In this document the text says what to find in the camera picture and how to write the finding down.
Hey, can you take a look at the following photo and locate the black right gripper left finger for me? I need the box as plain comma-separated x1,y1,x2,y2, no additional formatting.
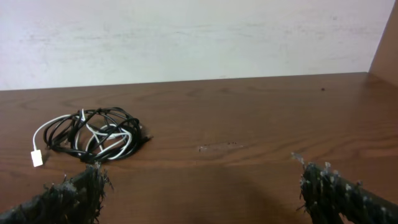
1,163,112,224

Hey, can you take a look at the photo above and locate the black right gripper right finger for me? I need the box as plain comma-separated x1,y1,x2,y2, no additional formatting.
292,152,397,224

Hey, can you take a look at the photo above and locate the white USB cable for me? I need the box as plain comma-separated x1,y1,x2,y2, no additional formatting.
30,108,143,168

